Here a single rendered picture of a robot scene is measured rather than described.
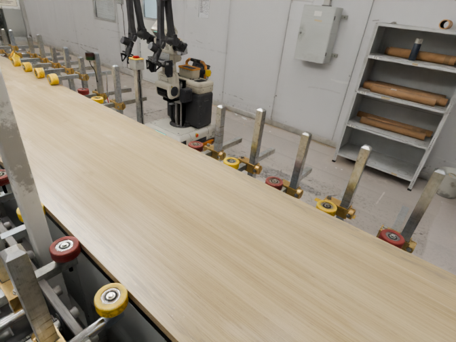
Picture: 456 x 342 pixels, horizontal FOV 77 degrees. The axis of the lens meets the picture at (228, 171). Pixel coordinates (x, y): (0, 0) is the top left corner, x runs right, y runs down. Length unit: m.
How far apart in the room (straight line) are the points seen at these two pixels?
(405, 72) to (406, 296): 3.08
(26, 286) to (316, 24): 3.67
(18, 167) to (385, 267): 1.12
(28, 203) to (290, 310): 0.80
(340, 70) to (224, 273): 3.44
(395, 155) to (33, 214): 3.72
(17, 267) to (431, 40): 3.73
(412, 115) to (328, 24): 1.40
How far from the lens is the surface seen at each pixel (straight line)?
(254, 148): 1.47
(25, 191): 1.00
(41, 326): 0.82
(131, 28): 3.16
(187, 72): 3.37
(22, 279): 0.71
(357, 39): 3.96
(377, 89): 3.50
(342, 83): 4.03
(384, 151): 4.05
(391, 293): 1.01
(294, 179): 1.40
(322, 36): 3.85
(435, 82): 3.81
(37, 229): 1.08
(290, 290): 0.88
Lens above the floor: 1.57
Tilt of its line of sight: 30 degrees down
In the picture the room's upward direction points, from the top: 6 degrees clockwise
